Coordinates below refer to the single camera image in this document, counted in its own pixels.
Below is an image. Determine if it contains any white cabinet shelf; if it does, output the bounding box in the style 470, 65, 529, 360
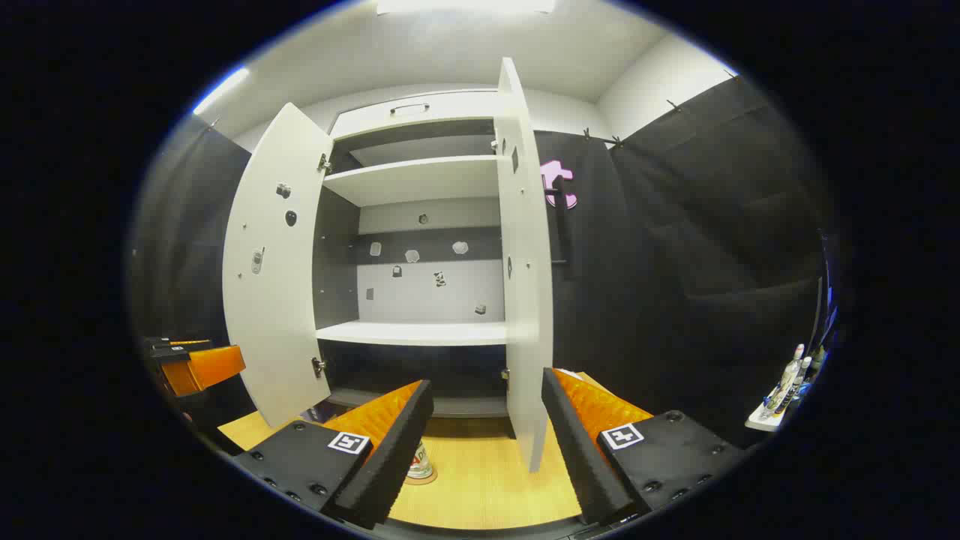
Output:
315, 320, 510, 347
322, 154, 502, 208

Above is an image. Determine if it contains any black backdrop cloth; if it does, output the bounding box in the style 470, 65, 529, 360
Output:
129, 75, 835, 451

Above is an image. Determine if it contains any slim white bottle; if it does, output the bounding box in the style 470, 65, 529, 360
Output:
780, 356, 813, 413
760, 343, 806, 421

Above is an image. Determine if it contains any white cabinet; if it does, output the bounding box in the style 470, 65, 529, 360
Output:
311, 88, 518, 440

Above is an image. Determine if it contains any ceiling light panel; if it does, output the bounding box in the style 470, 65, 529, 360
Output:
375, 0, 557, 16
193, 66, 251, 116

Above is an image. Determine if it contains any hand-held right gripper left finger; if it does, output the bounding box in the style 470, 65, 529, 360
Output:
232, 379, 435, 530

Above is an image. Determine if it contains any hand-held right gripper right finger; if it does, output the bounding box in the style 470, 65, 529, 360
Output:
541, 367, 745, 527

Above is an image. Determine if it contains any white cabinet door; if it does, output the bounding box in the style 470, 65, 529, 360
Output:
494, 57, 555, 474
222, 103, 335, 429

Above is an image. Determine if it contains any white side shelf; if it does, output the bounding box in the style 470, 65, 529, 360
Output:
745, 403, 790, 433

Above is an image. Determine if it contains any white plastic bottle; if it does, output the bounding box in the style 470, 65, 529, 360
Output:
405, 441, 438, 486

